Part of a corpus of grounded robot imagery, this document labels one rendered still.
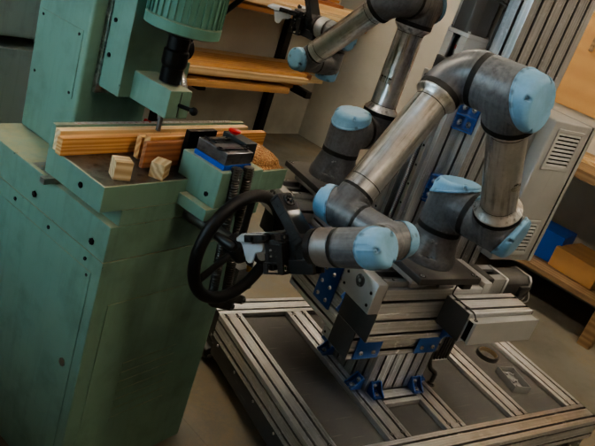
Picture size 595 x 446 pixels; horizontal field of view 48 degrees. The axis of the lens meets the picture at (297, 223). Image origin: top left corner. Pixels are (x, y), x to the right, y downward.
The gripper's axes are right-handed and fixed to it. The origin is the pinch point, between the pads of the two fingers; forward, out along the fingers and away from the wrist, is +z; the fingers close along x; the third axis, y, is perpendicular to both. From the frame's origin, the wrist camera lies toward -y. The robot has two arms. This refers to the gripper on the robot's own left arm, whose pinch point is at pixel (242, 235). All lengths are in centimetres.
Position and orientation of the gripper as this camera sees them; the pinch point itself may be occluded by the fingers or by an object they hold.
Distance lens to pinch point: 137.5
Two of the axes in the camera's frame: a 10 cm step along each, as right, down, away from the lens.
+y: 0.6, 10.0, 0.6
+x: 6.4, -0.8, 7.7
